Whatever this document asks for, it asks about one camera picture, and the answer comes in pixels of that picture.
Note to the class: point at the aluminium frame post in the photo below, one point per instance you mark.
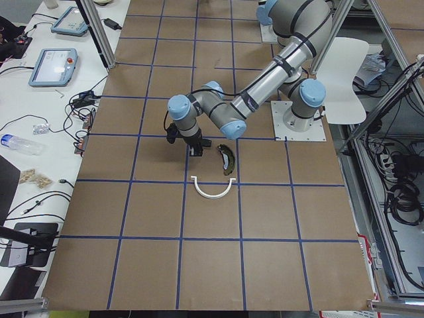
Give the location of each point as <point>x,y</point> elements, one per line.
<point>97,32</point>

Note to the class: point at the far teach pendant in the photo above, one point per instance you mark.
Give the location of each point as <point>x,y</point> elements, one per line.
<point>70,23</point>

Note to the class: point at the bag of wooden pieces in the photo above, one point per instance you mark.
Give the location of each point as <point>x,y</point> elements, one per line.
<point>32,177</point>

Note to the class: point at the white chair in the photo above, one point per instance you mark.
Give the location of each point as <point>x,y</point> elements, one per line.
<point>336,72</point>

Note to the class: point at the black power adapter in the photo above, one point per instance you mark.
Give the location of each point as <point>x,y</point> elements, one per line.
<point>112,24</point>

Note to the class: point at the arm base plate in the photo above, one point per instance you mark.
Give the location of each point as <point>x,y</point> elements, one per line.
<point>288,127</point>
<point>268,35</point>

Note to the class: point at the near teach pendant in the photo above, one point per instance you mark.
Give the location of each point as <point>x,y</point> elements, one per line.
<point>54,67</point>

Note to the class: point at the teach pendant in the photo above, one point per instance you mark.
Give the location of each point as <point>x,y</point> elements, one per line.
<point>70,23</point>
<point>54,67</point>

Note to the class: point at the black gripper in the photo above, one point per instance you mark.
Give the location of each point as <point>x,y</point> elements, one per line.
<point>194,139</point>

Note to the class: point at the plastic water bottle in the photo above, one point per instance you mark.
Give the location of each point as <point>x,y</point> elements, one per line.
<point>21,145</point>

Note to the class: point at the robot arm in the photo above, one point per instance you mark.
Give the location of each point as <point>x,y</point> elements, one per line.
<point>305,24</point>

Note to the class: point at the olive brake shoe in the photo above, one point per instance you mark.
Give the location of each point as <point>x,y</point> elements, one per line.
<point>228,159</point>

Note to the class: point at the black brake pad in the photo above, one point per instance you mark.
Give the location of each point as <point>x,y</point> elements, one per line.
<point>206,143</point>

